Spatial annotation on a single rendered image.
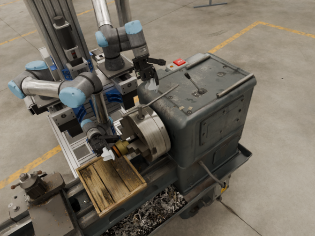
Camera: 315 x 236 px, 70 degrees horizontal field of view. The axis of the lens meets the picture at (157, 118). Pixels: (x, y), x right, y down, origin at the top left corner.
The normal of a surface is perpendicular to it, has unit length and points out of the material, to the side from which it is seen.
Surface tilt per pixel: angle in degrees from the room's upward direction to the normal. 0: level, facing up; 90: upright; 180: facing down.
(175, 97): 0
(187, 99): 0
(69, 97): 89
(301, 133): 0
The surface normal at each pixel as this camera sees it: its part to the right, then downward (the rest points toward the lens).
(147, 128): 0.22, -0.31
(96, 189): -0.10, -0.70
